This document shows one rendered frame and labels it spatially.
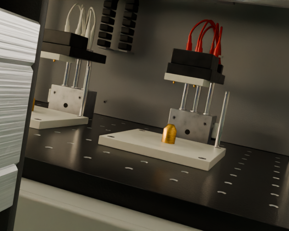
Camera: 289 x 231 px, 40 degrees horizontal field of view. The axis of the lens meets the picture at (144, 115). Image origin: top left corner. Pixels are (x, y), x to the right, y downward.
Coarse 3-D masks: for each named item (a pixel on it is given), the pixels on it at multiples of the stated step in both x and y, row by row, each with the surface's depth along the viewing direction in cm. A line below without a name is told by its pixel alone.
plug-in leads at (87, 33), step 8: (72, 8) 77; (80, 8) 79; (80, 16) 79; (88, 16) 79; (80, 24) 75; (88, 24) 76; (80, 32) 76; (88, 32) 75; (88, 40) 75; (88, 48) 75
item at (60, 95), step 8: (56, 88) 77; (64, 88) 77; (72, 88) 76; (80, 88) 79; (56, 96) 77; (64, 96) 77; (72, 96) 76; (80, 96) 76; (88, 96) 77; (56, 104) 77; (64, 104) 77; (72, 104) 76; (80, 104) 76; (88, 104) 77; (72, 112) 76; (88, 112) 78
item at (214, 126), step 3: (213, 123) 69; (216, 123) 69; (213, 126) 69; (216, 126) 69; (213, 129) 69; (216, 129) 69; (213, 132) 69; (216, 132) 69; (213, 135) 69; (216, 135) 69; (213, 138) 69
